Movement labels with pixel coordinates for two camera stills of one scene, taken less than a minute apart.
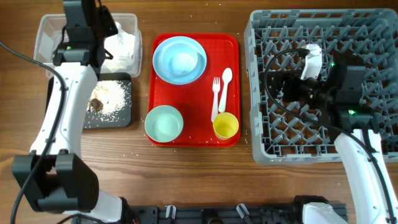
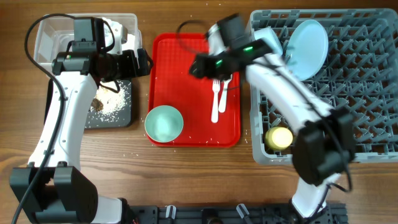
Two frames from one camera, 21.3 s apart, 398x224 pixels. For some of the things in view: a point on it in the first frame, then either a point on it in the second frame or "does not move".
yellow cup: x=225 y=126 -> x=278 y=138
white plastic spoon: x=227 y=76 does not move
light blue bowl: x=179 y=60 -> x=269 y=35
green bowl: x=163 y=124 does not move
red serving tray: x=193 y=99 does not move
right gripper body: x=309 y=89 -> x=216 y=65
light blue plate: x=179 y=60 -> x=307 y=50
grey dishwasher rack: x=285 y=132 does not move
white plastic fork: x=216 y=86 does not move
